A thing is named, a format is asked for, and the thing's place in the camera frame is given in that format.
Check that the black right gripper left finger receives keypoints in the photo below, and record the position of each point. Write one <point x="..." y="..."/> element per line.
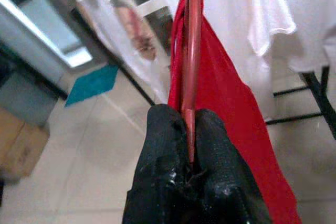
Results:
<point x="162" y="161"/>

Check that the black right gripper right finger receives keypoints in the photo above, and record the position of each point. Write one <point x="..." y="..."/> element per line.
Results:
<point x="220" y="171"/>

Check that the red garment with white print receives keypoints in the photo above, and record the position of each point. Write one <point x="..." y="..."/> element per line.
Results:
<point x="231" y="103"/>

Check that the dark red clothes hanger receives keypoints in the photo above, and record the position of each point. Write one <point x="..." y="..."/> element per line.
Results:
<point x="193" y="51"/>

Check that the teal floor mat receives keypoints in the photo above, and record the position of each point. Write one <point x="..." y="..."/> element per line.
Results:
<point x="92" y="85"/>

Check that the plain cardboard box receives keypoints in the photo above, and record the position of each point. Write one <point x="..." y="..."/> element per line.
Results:
<point x="21" y="142"/>

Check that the grey cabinet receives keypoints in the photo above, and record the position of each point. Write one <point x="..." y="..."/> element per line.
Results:
<point x="26" y="98"/>

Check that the white printed T-shirt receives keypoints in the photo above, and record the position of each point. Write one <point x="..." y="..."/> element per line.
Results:
<point x="118" y="11"/>

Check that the white plain T-shirt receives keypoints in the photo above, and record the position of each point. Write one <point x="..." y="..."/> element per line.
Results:
<point x="236" y="3"/>

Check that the black rack frame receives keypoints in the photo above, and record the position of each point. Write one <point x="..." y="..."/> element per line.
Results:
<point x="323" y="98"/>

